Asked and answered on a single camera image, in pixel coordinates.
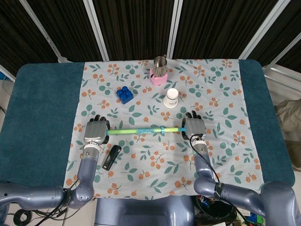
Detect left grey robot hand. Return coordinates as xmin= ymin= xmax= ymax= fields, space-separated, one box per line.
xmin=83 ymin=114 xmax=111 ymax=145

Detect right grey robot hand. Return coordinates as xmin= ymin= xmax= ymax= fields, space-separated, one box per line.
xmin=181 ymin=111 xmax=207 ymax=142

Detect green blue stick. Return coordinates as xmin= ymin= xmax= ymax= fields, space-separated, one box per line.
xmin=105 ymin=127 xmax=187 ymax=137

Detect black stapler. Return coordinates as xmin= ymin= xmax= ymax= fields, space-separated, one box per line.
xmin=102 ymin=145 xmax=122 ymax=171

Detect white paper cup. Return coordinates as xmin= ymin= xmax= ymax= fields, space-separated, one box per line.
xmin=163 ymin=88 xmax=179 ymax=109

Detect blue toy building block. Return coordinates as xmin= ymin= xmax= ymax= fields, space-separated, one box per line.
xmin=115 ymin=86 xmax=134 ymax=105

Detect floral patterned tablecloth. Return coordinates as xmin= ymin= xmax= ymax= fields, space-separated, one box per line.
xmin=63 ymin=58 xmax=266 ymax=198

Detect teal table cover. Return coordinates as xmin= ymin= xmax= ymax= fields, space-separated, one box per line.
xmin=0 ymin=58 xmax=296 ymax=186

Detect pink cube block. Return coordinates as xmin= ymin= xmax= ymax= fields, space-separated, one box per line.
xmin=150 ymin=68 xmax=168 ymax=86

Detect stainless steel cup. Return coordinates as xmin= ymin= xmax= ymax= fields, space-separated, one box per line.
xmin=153 ymin=54 xmax=168 ymax=78

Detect blue-grey robot torso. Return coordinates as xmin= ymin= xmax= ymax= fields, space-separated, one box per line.
xmin=94 ymin=195 xmax=196 ymax=226

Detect beige cloth bundle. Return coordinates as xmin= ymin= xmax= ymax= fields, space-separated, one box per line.
xmin=274 ymin=98 xmax=301 ymax=142

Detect black folding screen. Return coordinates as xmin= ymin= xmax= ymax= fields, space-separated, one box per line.
xmin=0 ymin=0 xmax=301 ymax=82

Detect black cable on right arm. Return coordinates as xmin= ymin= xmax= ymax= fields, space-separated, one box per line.
xmin=190 ymin=134 xmax=247 ymax=223

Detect black cables on floor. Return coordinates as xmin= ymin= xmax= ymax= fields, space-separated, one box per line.
xmin=11 ymin=202 xmax=71 ymax=224

